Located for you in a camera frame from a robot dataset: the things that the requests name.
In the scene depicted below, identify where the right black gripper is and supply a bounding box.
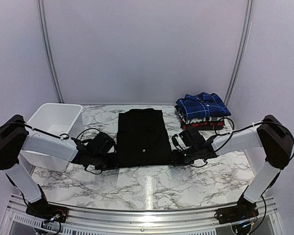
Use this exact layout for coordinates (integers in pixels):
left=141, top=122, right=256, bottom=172
left=167, top=146, right=199, bottom=167

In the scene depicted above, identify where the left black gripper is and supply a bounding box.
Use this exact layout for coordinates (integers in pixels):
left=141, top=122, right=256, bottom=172
left=91, top=152, right=120, bottom=171

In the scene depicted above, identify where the black white patterned shirt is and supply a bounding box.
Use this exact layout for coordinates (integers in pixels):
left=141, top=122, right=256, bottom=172
left=176, top=111, right=222, bottom=124

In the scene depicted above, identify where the black long sleeve shirt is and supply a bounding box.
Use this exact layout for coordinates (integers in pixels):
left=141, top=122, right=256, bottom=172
left=117, top=108, right=172, bottom=168

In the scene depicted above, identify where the red black plaid shirt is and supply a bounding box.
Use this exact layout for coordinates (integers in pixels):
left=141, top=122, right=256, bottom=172
left=181, top=121, right=225, bottom=131

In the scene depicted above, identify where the blue plaid shirt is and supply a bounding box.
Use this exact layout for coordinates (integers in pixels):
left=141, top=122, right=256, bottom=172
left=175, top=92, right=232, bottom=119

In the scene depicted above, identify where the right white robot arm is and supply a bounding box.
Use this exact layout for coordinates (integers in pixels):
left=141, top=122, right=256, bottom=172
left=171, top=115, right=294, bottom=219

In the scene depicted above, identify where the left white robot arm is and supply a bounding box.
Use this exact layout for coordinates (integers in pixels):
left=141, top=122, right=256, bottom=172
left=0, top=115, right=116, bottom=218

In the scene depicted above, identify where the white plastic laundry basket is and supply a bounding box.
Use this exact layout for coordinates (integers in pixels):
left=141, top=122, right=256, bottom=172
left=21, top=103, right=83, bottom=172

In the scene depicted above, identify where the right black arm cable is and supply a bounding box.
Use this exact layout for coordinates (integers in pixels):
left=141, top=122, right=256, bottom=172
left=190, top=116, right=294, bottom=169

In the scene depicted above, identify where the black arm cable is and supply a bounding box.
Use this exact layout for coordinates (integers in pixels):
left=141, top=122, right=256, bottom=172
left=190, top=116, right=294, bottom=169
left=0, top=121, right=101, bottom=174

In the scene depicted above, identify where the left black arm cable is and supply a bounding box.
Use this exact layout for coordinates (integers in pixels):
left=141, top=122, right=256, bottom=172
left=0, top=121, right=101, bottom=174

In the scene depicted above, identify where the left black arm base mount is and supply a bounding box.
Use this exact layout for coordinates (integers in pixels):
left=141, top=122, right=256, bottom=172
left=25, top=203, right=69, bottom=223

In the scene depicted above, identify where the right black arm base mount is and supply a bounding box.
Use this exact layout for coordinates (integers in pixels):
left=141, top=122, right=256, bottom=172
left=214, top=204, right=259, bottom=224

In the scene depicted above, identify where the aluminium table front rail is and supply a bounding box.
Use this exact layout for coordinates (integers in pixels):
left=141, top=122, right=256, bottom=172
left=0, top=194, right=285, bottom=235

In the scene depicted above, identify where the left aluminium wall profile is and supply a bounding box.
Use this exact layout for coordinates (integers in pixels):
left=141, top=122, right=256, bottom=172
left=37, top=0, right=64, bottom=103

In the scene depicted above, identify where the aluminium wall profile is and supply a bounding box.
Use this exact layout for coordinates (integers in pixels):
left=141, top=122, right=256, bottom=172
left=225, top=0, right=254, bottom=106
left=37, top=0, right=64, bottom=103

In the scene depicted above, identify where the right aluminium wall profile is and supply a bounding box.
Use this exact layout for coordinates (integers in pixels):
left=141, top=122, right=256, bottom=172
left=225, top=0, right=254, bottom=106

